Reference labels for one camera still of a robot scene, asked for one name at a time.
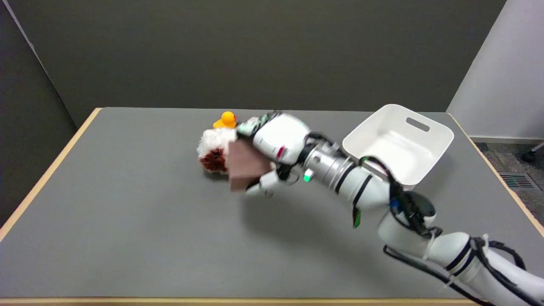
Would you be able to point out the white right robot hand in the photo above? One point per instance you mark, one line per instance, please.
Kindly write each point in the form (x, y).
(280, 138)

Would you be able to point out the brown wooden cube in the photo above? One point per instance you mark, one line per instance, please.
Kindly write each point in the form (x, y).
(246, 165)

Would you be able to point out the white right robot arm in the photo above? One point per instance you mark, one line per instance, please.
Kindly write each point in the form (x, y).
(382, 191)

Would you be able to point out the white plastic box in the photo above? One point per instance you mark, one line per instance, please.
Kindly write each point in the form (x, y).
(399, 142)

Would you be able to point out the yellow rubber duck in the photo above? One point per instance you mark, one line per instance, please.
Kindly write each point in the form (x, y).
(225, 120)

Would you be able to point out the white and brown plush toy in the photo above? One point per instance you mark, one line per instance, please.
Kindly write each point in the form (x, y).
(214, 151)

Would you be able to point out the floor vent grille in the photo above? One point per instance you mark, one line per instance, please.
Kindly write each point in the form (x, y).
(517, 180)

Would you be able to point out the black chair caster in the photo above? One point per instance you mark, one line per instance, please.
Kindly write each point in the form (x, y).
(530, 155)

